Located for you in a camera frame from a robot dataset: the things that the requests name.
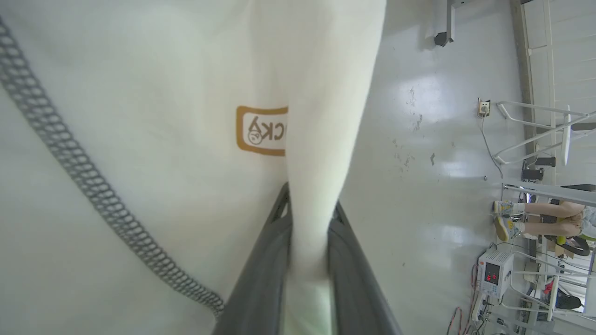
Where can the seated person legs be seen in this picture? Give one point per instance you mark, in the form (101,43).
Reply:
(549,228)

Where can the white bench power supply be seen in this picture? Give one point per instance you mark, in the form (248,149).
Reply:
(493,274)

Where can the white garment with grey stitching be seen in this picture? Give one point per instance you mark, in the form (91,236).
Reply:
(139,139)

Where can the floor power outlet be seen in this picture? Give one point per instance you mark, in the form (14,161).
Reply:
(484,108)

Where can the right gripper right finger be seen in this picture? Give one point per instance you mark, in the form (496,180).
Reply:
(354,288)

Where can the white metal frame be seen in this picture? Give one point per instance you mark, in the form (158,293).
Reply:
(565,135)

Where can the metal table edge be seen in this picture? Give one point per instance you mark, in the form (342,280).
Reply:
(549,191)

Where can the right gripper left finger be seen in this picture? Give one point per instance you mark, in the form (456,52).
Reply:
(260,279)

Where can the white stand with black caster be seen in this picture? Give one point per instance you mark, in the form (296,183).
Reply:
(450,18)

